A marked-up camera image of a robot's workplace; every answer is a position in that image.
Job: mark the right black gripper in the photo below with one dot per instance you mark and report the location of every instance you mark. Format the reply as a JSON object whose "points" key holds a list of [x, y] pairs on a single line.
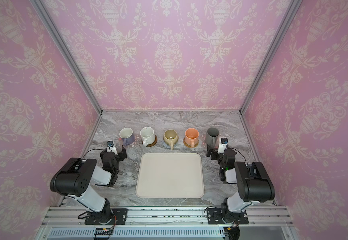
{"points": [[213, 152]]}

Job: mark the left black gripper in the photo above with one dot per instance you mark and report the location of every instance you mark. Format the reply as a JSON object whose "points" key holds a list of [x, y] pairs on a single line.
{"points": [[120, 157]]}

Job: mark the grey green ceramic mug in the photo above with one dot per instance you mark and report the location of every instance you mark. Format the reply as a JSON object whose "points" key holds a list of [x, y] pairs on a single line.
{"points": [[213, 132]]}

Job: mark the lavender ceramic mug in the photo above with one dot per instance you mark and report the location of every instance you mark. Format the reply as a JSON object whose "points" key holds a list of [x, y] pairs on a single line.
{"points": [[126, 132]]}

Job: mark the tan rattan round coaster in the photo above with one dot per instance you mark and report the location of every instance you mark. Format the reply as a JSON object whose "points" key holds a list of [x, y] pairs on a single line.
{"points": [[190, 146]]}

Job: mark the orange ceramic mug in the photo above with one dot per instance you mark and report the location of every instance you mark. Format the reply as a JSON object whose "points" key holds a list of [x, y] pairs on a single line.
{"points": [[191, 136]]}

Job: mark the white ceramic mug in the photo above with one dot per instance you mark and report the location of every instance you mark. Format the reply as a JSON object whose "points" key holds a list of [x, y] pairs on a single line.
{"points": [[147, 135]]}

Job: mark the brown wooden round coaster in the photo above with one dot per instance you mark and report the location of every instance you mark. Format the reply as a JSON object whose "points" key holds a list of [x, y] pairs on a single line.
{"points": [[154, 143]]}

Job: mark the yellow ceramic mug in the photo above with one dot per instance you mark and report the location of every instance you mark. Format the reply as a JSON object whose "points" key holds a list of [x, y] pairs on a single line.
{"points": [[170, 135]]}

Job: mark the blue woven round coaster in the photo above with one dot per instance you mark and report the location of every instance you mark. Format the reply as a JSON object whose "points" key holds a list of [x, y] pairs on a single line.
{"points": [[171, 144]]}

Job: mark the pink flower coaster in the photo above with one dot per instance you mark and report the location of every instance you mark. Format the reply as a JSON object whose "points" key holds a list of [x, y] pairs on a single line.
{"points": [[127, 142], [212, 141]]}

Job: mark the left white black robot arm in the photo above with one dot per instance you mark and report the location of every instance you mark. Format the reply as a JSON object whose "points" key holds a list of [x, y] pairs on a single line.
{"points": [[73, 180]]}

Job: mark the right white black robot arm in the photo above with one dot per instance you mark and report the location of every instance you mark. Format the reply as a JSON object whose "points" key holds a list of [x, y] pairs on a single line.
{"points": [[253, 183]]}

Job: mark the beige rectangular tray mat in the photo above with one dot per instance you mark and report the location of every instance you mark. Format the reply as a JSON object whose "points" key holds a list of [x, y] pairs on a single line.
{"points": [[170, 175]]}

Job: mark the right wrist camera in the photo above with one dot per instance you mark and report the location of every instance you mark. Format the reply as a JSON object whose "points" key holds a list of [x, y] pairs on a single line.
{"points": [[222, 145]]}

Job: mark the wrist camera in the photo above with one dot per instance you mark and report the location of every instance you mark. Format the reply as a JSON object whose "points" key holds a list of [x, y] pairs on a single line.
{"points": [[111, 145], [222, 145]]}

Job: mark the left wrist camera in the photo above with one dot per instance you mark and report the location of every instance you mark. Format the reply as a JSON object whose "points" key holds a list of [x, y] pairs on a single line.
{"points": [[111, 145]]}

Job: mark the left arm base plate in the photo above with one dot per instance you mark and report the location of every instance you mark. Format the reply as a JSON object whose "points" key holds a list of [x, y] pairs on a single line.
{"points": [[118, 216]]}

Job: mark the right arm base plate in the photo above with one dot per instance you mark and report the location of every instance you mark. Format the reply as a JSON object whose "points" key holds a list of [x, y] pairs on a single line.
{"points": [[217, 216]]}

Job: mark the aluminium front rail frame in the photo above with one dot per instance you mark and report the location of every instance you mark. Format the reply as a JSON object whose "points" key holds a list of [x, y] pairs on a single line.
{"points": [[266, 222]]}

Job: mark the right aluminium corner post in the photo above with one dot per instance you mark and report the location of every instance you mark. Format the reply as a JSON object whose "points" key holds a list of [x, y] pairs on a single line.
{"points": [[278, 37]]}

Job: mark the aluminium corner post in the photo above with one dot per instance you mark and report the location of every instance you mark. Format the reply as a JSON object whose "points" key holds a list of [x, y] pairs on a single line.
{"points": [[55, 34], [278, 37]]}

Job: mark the left aluminium corner post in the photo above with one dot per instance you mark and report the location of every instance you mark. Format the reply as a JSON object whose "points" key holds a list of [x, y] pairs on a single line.
{"points": [[55, 34]]}

